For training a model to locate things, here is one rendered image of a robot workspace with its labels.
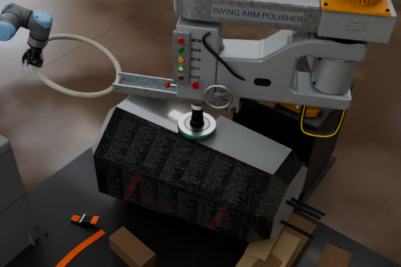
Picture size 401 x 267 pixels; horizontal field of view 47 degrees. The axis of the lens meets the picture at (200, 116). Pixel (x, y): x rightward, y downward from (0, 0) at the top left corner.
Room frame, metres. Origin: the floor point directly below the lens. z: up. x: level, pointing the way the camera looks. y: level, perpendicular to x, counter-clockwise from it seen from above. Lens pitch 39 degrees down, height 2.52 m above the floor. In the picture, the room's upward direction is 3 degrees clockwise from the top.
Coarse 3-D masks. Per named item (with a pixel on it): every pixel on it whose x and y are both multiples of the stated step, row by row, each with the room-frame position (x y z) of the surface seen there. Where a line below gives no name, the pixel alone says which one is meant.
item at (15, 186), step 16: (0, 144) 1.74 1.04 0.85; (0, 160) 1.70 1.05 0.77; (0, 176) 1.68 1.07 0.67; (16, 176) 1.75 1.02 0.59; (0, 192) 1.66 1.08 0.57; (16, 192) 1.73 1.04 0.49; (0, 208) 1.63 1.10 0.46; (16, 208) 1.70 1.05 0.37; (0, 224) 1.60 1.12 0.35; (16, 224) 1.68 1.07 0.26; (32, 224) 1.75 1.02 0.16; (0, 240) 1.58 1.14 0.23; (16, 240) 1.65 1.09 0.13; (32, 240) 1.71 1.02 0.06; (0, 256) 1.55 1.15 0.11
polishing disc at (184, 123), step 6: (186, 114) 2.04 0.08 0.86; (204, 114) 2.05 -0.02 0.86; (180, 120) 1.98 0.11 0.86; (186, 120) 1.99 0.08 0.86; (204, 120) 1.99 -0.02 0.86; (210, 120) 2.00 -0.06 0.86; (180, 126) 1.93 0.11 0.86; (186, 126) 1.93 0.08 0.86; (204, 126) 1.94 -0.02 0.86; (210, 126) 1.94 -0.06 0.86; (186, 132) 1.88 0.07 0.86; (192, 132) 1.89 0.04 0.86; (198, 132) 1.89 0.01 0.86; (204, 132) 1.89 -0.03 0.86; (210, 132) 1.89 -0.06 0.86
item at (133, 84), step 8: (120, 72) 2.08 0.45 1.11; (128, 80) 2.07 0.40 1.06; (136, 80) 2.06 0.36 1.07; (144, 80) 2.06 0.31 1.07; (152, 80) 2.05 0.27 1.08; (160, 80) 2.04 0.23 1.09; (168, 80) 2.04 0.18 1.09; (120, 88) 1.96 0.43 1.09; (128, 88) 1.95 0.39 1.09; (136, 88) 1.95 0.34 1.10; (144, 88) 1.95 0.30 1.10; (152, 88) 2.01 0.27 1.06; (160, 88) 2.02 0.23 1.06; (168, 88) 2.02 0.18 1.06; (144, 96) 1.94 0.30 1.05; (152, 96) 1.94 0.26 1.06; (160, 96) 1.93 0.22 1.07; (168, 96) 1.93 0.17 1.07; (176, 96) 1.92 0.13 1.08; (200, 104) 1.90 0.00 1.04; (224, 104) 1.89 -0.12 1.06; (240, 104) 1.88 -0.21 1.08
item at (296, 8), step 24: (192, 0) 1.86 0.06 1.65; (216, 0) 1.85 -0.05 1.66; (240, 0) 1.84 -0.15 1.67; (264, 0) 1.84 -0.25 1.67; (288, 0) 1.85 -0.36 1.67; (312, 0) 1.86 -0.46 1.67; (240, 24) 1.84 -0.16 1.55; (264, 24) 1.82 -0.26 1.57; (288, 24) 1.81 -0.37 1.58; (312, 24) 1.79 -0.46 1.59; (336, 24) 1.77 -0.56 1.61; (360, 24) 1.75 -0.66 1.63; (384, 24) 1.74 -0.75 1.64
